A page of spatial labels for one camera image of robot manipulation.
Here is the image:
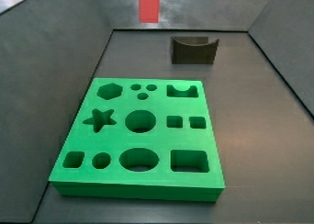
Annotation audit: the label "red double-square peg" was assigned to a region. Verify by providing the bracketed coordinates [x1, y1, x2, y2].
[139, 0, 159, 23]

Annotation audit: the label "green shape-sorting board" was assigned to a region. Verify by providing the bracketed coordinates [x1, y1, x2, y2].
[49, 78, 226, 202]

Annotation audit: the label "dark grey arch block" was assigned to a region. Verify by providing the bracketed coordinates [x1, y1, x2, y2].
[171, 36, 219, 64]

